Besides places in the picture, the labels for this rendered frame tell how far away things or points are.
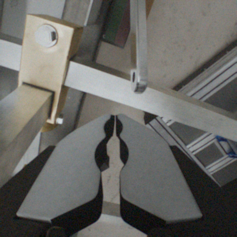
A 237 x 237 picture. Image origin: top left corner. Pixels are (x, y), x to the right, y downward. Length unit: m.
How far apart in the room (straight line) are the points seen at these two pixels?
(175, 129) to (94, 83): 0.87
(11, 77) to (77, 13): 0.26
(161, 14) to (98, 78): 0.89
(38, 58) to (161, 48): 0.93
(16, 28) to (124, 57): 0.70
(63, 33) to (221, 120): 0.22
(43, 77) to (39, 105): 0.04
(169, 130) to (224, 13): 0.71
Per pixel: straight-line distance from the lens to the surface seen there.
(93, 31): 0.35
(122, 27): 0.35
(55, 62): 0.20
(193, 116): 0.24
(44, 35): 0.19
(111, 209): 0.38
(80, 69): 0.21
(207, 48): 1.17
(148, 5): 0.99
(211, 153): 1.26
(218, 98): 1.05
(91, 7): 0.26
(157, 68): 1.10
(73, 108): 0.40
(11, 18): 0.50
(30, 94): 0.20
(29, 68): 0.21
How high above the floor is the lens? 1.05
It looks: 60 degrees down
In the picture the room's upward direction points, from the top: 180 degrees counter-clockwise
